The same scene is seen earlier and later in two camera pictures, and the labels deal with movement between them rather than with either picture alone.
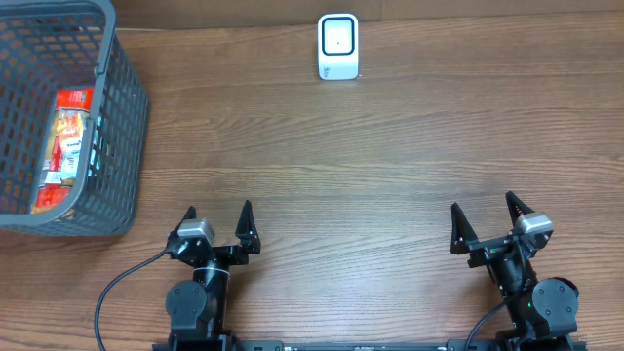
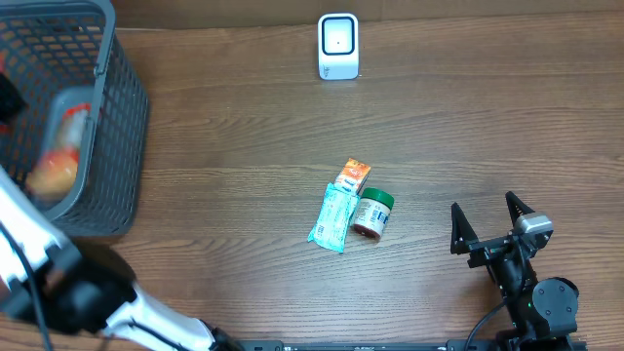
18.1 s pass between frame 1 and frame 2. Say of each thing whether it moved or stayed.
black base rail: stayed
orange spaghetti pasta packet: moved
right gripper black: stayed
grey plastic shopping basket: stayed
